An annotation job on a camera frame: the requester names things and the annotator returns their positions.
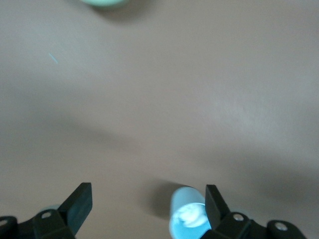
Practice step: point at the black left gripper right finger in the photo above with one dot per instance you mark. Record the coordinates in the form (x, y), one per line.
(219, 216)

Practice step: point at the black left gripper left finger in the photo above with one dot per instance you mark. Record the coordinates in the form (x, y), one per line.
(72, 211)

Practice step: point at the blue plastic cup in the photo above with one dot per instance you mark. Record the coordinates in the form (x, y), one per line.
(187, 196)

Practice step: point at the crumpled white paper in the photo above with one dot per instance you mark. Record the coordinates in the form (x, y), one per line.
(192, 215)

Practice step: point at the light green bowl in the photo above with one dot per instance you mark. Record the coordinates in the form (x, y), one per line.
(103, 2)

